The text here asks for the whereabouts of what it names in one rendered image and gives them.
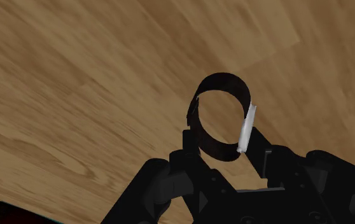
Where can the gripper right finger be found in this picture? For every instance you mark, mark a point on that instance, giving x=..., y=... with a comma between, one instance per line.
x=335, y=176

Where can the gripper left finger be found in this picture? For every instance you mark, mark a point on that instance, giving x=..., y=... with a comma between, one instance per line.
x=155, y=189

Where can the black wristwatch with silver face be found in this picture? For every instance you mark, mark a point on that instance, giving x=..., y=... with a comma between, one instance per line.
x=224, y=81

